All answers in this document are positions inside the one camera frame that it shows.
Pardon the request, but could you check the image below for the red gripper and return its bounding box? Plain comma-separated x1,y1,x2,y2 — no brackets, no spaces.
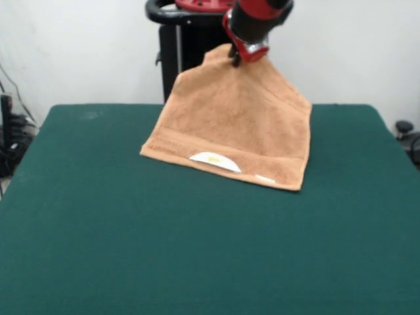
222,11,270,68

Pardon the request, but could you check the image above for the tan terry towel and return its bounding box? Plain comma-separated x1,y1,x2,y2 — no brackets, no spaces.
140,44,312,192

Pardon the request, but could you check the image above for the dark green table cloth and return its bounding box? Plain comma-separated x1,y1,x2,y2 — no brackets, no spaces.
0,103,420,315

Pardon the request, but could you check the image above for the black robot pedestal with handle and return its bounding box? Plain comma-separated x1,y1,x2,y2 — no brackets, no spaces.
146,0,270,105

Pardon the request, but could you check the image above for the black cable bundle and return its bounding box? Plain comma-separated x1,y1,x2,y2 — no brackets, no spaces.
0,113,41,180

